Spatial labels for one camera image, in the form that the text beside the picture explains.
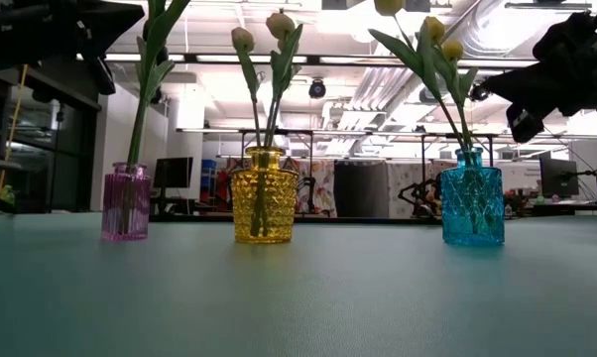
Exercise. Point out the black background robot arm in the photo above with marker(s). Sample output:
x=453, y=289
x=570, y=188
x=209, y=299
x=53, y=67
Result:
x=420, y=196

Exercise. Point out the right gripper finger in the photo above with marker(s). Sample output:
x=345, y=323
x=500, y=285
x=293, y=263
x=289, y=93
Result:
x=514, y=88

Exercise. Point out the yellow glass vase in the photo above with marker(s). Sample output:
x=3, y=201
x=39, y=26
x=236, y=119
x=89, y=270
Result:
x=274, y=203

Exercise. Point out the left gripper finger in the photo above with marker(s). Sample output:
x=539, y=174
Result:
x=117, y=22

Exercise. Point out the blue glass vase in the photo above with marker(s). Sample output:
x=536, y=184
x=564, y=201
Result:
x=472, y=203

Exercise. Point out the green stems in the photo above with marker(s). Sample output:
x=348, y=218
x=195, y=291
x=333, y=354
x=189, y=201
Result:
x=167, y=22

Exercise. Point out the floral patterned cloth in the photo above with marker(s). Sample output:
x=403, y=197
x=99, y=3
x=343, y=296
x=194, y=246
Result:
x=323, y=188
x=407, y=178

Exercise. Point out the black upright panel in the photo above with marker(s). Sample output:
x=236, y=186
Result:
x=361, y=188

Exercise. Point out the blue storage bin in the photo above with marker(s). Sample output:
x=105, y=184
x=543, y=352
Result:
x=209, y=165

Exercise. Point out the black ceiling spotlight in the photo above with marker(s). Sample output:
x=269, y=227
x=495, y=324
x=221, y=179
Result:
x=317, y=89
x=479, y=92
x=156, y=96

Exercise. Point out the silver ventilation duct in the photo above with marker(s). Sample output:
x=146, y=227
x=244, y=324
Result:
x=477, y=30

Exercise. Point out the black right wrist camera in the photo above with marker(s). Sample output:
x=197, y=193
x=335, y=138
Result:
x=525, y=124

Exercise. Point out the black computer monitor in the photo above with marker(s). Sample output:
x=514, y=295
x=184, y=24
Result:
x=174, y=172
x=559, y=177

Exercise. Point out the long overhead light bar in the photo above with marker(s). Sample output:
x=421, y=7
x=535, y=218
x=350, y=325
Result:
x=214, y=58
x=209, y=130

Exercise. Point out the pink glass vase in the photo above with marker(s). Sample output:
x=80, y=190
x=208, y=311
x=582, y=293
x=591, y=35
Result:
x=137, y=208

